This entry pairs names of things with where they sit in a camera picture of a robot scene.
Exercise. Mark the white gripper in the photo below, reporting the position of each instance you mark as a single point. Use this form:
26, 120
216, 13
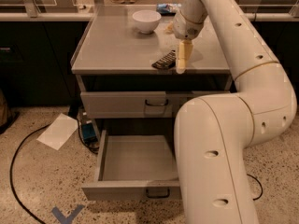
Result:
184, 27

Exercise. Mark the blue power box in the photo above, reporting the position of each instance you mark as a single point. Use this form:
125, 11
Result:
88, 133

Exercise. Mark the closed upper grey drawer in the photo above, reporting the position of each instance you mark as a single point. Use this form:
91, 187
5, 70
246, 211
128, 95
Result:
136, 104

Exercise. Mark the open lower grey drawer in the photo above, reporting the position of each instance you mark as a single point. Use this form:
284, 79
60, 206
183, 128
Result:
134, 167

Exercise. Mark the blue white snack packet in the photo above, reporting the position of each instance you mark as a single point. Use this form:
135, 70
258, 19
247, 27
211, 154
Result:
168, 9

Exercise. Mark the grey metal drawer cabinet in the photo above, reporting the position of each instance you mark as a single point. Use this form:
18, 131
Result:
115, 56

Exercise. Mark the white ceramic bowl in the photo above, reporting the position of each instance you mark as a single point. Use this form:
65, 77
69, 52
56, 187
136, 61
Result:
146, 21

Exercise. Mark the white paper sheet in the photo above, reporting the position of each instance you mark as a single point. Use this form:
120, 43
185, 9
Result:
58, 132

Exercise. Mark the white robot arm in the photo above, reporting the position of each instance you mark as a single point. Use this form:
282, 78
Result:
212, 131

